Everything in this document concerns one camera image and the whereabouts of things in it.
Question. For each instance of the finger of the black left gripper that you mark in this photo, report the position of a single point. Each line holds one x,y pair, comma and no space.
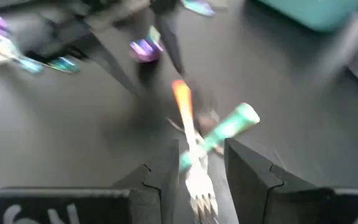
172,37
107,62

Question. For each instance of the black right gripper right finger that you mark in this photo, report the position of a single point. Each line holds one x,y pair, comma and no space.
291,205

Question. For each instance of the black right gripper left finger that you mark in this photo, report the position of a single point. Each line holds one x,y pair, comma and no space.
73,208

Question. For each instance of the teal plastic bin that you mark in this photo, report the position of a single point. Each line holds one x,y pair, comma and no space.
315,12

